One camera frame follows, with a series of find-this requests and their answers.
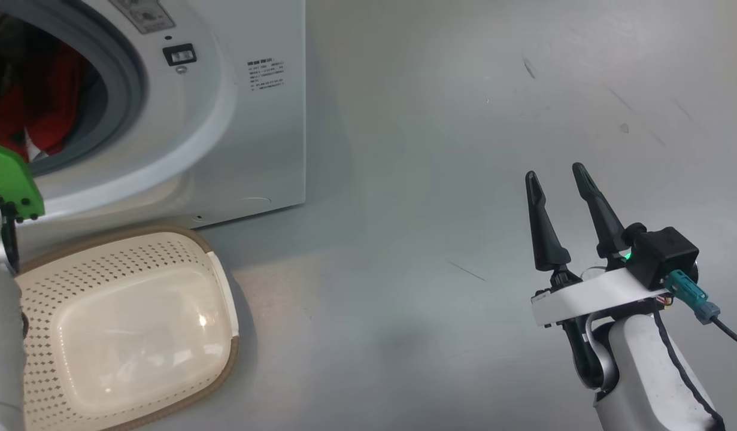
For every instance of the grey warning sticker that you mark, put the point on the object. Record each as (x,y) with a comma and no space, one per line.
(143,15)

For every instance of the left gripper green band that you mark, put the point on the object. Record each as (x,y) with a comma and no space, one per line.
(9,179)

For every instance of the cream perforated laundry basket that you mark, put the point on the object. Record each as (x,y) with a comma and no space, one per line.
(135,335)

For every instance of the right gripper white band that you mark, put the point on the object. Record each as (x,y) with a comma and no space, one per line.
(584,299)

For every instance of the white front-load washing machine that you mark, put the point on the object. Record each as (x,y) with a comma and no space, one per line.
(254,149)

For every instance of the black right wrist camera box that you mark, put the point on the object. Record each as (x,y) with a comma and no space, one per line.
(661,254)

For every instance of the red cloth garment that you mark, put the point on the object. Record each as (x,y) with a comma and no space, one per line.
(51,102)

